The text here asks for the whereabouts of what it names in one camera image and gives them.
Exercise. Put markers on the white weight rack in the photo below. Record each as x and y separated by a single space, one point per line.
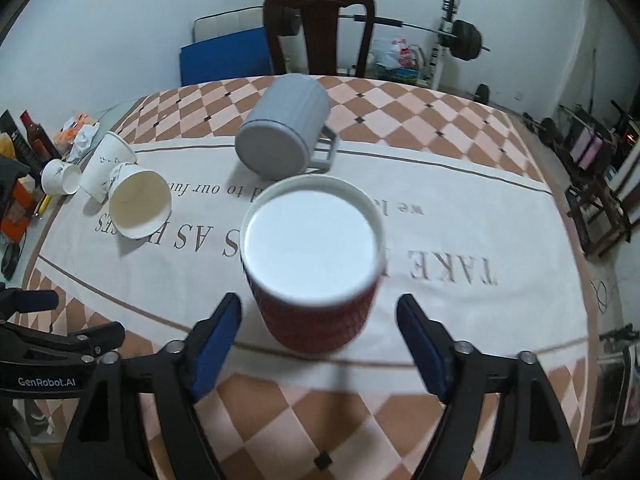
447 25

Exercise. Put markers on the dark glass bottle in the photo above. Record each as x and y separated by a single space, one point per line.
36 135

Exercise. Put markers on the plastic bag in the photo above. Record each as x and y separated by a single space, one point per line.
397 57

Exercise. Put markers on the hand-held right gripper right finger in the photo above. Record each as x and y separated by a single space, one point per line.
425 347

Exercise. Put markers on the grey ribbed mug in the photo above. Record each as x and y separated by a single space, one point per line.
285 125

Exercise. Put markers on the blue folded mat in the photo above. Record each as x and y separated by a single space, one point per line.
225 57

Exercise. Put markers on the dark wooden chair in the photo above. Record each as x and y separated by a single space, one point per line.
320 30

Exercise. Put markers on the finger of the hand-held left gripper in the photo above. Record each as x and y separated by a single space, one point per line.
75 341
30 301

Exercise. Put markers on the yellow pen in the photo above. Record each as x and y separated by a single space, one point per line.
44 205

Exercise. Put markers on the orange snack packets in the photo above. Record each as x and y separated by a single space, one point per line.
72 127

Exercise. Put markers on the black dumbbell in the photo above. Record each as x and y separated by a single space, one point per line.
482 93

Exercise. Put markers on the orange box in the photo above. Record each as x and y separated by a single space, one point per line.
15 207

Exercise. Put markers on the barbell with black plates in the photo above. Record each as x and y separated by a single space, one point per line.
467 40

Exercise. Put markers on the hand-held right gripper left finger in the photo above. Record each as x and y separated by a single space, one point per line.
216 345

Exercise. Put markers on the red ribbed paper cup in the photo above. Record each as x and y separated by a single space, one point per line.
310 260

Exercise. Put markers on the small white paper cup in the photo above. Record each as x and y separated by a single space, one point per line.
60 176

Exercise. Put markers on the white cushion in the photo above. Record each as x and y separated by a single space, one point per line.
225 22

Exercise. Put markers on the wooden folding chairs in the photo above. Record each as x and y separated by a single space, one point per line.
600 180

